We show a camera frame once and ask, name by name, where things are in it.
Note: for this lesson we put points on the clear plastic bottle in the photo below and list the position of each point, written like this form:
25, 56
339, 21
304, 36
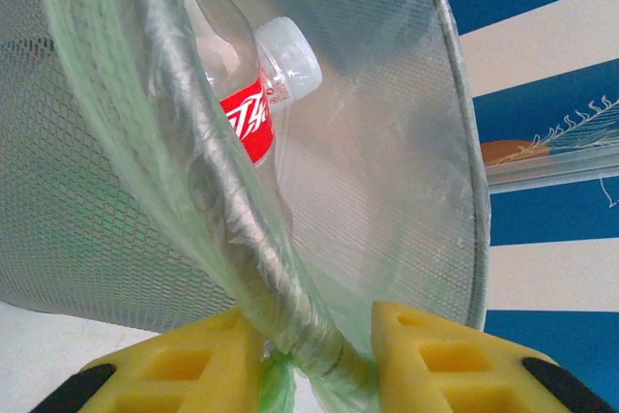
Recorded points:
222, 11

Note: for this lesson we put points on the green plastic bin bag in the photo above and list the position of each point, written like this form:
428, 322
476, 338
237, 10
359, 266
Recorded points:
121, 108

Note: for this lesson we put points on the aluminium frame post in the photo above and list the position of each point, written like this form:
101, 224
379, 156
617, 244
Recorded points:
556, 168

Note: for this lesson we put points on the grey metal mesh bin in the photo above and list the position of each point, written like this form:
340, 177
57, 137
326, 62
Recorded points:
72, 215

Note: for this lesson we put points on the white-cap red-label bottle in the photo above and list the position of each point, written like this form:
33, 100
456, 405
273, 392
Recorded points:
290, 60

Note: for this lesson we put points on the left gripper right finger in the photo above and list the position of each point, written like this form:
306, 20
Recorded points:
459, 374

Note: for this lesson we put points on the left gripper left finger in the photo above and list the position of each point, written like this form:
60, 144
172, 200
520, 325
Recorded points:
169, 374

